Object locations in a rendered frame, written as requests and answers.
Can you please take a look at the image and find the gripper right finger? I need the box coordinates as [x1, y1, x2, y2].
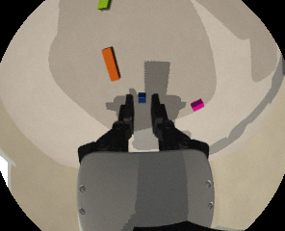
[150, 93, 209, 158]

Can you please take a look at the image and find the small magenta rod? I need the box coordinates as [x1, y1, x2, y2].
[191, 98, 204, 112]

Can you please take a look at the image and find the orange rod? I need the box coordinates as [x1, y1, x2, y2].
[101, 46, 120, 81]

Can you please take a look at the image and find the small blue cube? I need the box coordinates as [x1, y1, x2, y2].
[139, 92, 146, 103]

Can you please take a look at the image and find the olive green rod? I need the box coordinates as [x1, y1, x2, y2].
[97, 0, 112, 11]

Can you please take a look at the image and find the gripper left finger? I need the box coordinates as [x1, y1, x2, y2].
[78, 94, 134, 164]

